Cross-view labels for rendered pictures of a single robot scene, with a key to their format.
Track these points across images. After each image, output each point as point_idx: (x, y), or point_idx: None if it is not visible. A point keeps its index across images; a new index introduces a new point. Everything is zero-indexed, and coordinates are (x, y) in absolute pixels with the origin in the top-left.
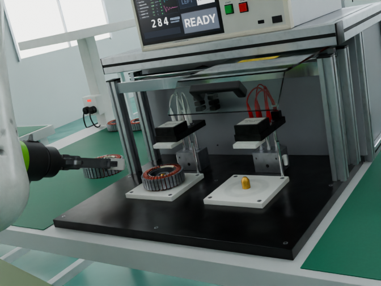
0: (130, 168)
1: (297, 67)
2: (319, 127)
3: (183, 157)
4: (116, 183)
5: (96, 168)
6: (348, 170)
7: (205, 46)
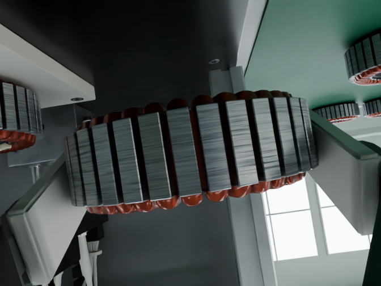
0: (232, 83)
1: None
2: None
3: (56, 144)
4: (227, 36)
5: (110, 195)
6: None
7: None
